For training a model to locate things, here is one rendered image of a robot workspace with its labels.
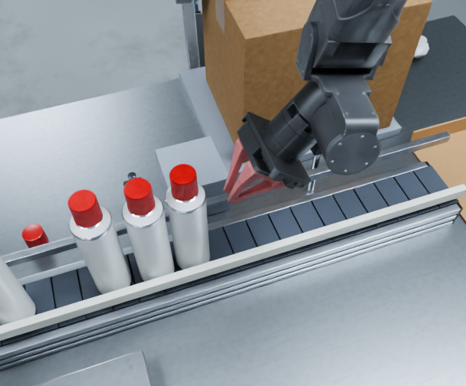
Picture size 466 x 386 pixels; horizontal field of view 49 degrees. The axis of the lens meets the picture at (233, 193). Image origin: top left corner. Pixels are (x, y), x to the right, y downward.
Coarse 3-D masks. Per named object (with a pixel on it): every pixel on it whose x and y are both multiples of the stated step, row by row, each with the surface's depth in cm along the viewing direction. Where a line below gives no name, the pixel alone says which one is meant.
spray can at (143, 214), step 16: (128, 192) 60; (144, 192) 60; (128, 208) 62; (144, 208) 61; (160, 208) 64; (128, 224) 63; (144, 224) 62; (160, 224) 64; (144, 240) 65; (160, 240) 67; (144, 256) 68; (160, 256) 69; (144, 272) 72; (160, 272) 72
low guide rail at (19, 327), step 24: (456, 192) 81; (360, 216) 79; (384, 216) 79; (288, 240) 76; (312, 240) 77; (216, 264) 74; (240, 264) 75; (144, 288) 71; (168, 288) 73; (48, 312) 69; (72, 312) 70; (0, 336) 68
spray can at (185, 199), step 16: (176, 176) 61; (192, 176) 61; (176, 192) 62; (192, 192) 63; (176, 208) 64; (192, 208) 64; (176, 224) 67; (192, 224) 66; (176, 240) 70; (192, 240) 69; (208, 240) 74; (176, 256) 75; (192, 256) 72; (208, 256) 76
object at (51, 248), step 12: (444, 132) 83; (408, 144) 81; (420, 144) 81; (432, 144) 82; (384, 156) 80; (324, 168) 78; (312, 180) 78; (264, 192) 77; (216, 204) 75; (168, 216) 73; (120, 228) 72; (60, 240) 70; (72, 240) 70; (24, 252) 69; (36, 252) 69; (48, 252) 70; (60, 252) 71; (12, 264) 69
